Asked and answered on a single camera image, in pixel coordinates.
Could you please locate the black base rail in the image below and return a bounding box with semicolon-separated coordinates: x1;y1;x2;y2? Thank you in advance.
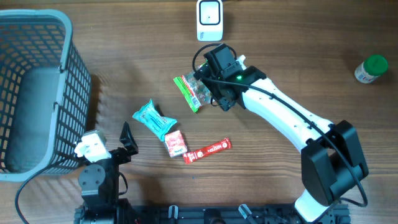
73;203;351;224

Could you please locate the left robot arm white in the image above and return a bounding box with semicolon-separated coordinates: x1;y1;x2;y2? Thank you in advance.
73;123;141;224

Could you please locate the green lid jar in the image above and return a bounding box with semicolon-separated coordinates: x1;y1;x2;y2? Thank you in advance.
354;54;388;84

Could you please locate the grey plastic basket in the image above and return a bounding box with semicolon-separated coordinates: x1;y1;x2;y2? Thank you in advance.
1;9;91;182

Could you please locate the teal wet wipes pack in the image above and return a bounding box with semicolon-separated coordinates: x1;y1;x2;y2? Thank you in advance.
132;100;177;142

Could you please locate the left camera cable black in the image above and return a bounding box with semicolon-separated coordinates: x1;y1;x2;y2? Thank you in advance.
14;158;78;224

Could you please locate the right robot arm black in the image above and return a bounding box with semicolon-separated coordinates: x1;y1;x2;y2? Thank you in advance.
192;44;369;223

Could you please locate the white barcode scanner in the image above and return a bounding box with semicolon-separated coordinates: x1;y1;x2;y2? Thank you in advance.
196;0;223;42

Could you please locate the green snack bag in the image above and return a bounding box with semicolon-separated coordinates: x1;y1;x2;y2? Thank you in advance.
174;70;212;113

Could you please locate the red coffee stick sachet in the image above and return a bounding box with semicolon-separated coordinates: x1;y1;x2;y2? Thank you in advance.
183;138;232;164

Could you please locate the red small box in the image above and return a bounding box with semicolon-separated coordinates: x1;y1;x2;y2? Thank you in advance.
165;130;188;158

